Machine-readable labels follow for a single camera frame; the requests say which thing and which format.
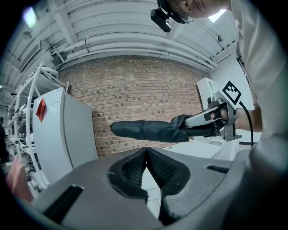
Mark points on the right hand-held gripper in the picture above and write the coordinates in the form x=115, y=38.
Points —
x=231, y=93

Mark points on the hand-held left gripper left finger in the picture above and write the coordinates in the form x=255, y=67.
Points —
x=94, y=191

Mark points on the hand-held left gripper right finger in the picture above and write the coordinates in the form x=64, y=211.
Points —
x=198, y=179

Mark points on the black umbrella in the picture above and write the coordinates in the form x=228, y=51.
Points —
x=146, y=130

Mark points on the person's right forearm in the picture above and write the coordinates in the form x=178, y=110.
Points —
x=257, y=122

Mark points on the white desk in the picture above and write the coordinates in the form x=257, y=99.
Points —
x=191, y=149

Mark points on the person's right hand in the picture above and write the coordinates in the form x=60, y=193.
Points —
x=221, y=115

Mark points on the white office chair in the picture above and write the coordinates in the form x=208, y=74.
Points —
x=203, y=94

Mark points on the grey refrigerator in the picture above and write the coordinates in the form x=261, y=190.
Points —
x=60, y=134

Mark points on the pink cloth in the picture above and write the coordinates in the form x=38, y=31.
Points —
x=18, y=179

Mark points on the white metal shelf rack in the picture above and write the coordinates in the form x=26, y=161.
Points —
x=28, y=130

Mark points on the person's beige shirt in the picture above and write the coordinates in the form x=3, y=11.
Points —
x=263, y=56

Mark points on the red paper tag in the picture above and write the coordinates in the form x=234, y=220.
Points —
x=41, y=110

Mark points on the white ceiling pipe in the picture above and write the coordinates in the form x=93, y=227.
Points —
x=135, y=49
x=135, y=40

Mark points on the white ceiling light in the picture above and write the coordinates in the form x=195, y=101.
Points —
x=217, y=16
x=30, y=17

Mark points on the person's head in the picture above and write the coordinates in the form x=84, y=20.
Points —
x=202, y=7

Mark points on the black head-mounted camera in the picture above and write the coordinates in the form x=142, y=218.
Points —
x=160, y=20

